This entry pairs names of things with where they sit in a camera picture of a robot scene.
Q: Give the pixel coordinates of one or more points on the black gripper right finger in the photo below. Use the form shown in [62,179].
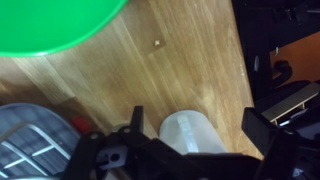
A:
[283,148]

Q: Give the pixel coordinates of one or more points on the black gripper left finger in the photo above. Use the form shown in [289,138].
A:
[96,154]

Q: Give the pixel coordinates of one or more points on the white mug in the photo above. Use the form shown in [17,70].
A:
[189,131]

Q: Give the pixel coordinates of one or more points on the light green bowl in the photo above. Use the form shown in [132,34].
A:
[31,28]

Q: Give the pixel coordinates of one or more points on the grey dish rack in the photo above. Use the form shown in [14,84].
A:
[35,141]

